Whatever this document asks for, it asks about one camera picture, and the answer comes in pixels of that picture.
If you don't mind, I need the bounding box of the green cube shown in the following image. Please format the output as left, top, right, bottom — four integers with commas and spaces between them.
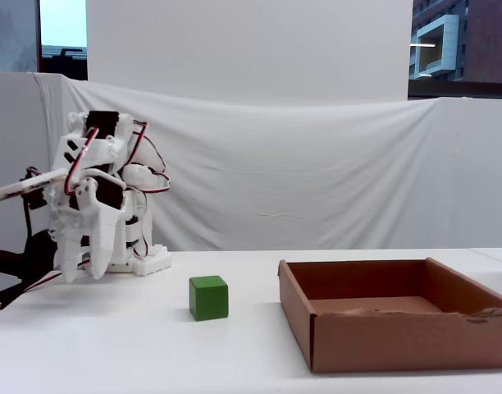
188, 275, 230, 322

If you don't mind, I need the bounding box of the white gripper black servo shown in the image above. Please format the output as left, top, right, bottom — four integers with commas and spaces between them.
48, 166, 128, 285

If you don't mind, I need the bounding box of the red white black servo cable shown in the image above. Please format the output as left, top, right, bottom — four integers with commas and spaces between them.
123, 121, 172, 195
63, 126, 101, 197
21, 272, 66, 295

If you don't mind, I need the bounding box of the building outside window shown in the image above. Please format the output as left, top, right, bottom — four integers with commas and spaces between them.
407, 0, 502, 83

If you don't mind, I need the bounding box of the brown cardboard box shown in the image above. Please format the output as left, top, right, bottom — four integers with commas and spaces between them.
277, 257, 502, 373

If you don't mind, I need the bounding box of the white wrist camera plate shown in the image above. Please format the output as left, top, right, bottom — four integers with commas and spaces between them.
0, 167, 66, 202

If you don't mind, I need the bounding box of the black camera cable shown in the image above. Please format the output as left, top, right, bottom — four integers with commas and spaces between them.
20, 166, 46, 250

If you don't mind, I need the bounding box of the white board panel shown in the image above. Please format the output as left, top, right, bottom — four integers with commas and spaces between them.
85, 0, 414, 104

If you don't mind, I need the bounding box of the white cloth backdrop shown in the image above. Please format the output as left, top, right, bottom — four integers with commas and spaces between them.
29, 71, 502, 252

